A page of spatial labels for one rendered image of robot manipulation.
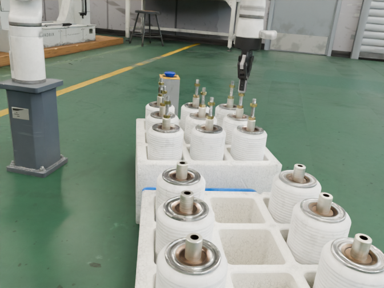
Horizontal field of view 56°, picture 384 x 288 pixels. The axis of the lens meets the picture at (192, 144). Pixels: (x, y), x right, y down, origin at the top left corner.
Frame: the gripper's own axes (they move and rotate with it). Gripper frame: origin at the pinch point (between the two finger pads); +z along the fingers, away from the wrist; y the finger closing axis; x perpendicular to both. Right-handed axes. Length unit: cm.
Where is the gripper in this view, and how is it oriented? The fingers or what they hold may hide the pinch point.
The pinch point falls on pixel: (242, 86)
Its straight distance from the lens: 110.0
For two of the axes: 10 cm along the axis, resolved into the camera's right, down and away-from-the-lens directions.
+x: 9.5, 1.8, -2.7
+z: -0.7, 9.3, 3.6
